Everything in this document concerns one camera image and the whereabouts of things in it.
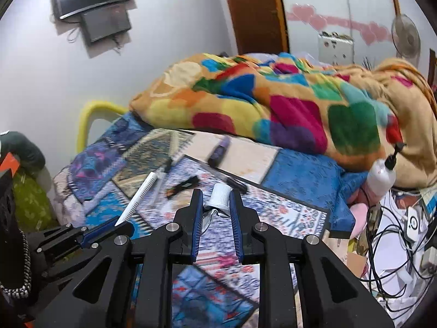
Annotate green cloth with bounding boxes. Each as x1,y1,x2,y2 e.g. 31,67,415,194
12,167,58,233

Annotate pale translucent pen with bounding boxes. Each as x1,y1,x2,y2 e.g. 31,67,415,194
169,130,181,154

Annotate clear pen black cap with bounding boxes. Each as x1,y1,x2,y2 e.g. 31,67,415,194
150,158,173,207

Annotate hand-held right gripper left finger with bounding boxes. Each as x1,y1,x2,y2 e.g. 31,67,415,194
32,189,205,328

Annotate blue patterned quilt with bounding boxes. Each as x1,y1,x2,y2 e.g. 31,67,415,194
51,111,369,328

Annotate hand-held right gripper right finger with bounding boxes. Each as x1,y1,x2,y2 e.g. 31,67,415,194
229,189,395,328

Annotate purple marker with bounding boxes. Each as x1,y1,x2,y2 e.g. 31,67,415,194
208,136,232,166

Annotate colourful heart print blanket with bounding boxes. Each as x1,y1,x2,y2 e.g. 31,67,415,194
129,52,437,189

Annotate small white cabinet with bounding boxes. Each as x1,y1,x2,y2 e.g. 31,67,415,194
317,31,355,65

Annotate white wardrobe pink heart stickers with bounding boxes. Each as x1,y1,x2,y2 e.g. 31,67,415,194
275,0,407,67

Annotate black orange wrapper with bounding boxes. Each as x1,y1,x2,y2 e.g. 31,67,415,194
165,176,199,199

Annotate beaded metal chain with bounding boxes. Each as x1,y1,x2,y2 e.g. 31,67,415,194
0,232,32,298

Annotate white pen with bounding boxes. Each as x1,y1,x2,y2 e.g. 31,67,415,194
114,172,158,227

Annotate orange box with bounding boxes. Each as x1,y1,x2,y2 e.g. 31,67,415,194
0,153,20,175

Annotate pink soft item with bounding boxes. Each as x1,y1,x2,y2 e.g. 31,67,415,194
348,181,373,233

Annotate brown wooden door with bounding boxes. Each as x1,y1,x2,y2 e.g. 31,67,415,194
220,0,290,55

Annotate small black wall monitor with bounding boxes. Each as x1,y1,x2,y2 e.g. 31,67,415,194
81,8,132,43

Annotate white capped squeezed tube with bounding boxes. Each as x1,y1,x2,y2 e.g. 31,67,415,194
201,183,233,228

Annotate wooden headboard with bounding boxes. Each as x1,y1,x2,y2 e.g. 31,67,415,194
428,49,437,87

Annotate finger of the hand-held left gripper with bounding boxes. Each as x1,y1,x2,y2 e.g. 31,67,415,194
41,242,103,284
34,219,134,257

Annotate tangle of black cables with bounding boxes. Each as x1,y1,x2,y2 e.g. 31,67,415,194
365,191,437,315

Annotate dark grey bundle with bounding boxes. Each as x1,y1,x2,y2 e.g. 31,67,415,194
0,130,46,178

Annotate standing fan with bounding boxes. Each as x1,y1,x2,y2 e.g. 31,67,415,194
391,14,421,67

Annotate white charger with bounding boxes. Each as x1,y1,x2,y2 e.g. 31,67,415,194
403,208,422,243

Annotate yellow foam tube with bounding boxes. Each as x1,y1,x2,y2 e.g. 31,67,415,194
77,100,128,154

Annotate white pump lotion bottle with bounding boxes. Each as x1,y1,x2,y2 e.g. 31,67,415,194
367,142,407,200

